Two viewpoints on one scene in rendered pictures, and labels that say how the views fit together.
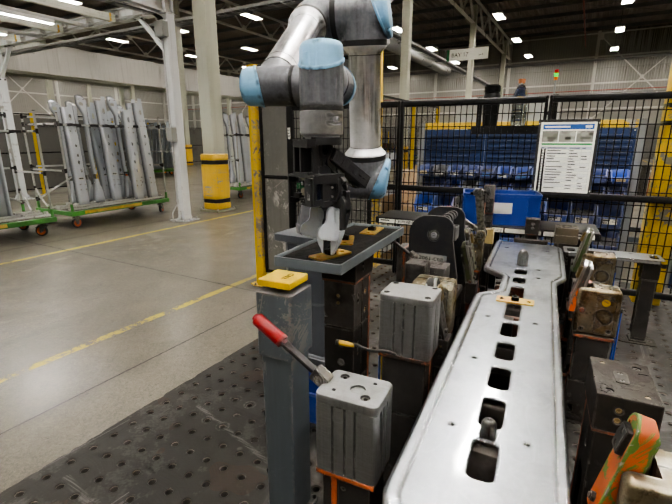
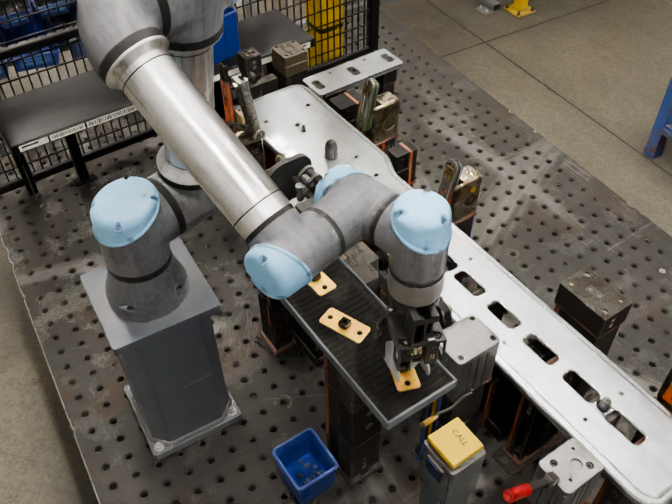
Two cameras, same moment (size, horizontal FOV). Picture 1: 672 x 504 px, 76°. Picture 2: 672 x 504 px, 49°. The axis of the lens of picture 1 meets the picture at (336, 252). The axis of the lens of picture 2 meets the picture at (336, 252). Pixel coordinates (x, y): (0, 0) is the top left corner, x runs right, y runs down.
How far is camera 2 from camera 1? 113 cm
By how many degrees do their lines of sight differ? 58
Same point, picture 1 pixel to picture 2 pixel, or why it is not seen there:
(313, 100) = (438, 275)
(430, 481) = (635, 468)
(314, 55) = (444, 237)
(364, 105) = not seen: hidden behind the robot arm
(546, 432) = (613, 373)
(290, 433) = not seen: outside the picture
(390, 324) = (466, 378)
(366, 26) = (216, 16)
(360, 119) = not seen: hidden behind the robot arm
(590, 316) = (462, 205)
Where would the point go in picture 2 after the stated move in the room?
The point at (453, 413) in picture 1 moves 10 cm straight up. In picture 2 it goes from (573, 410) to (586, 378)
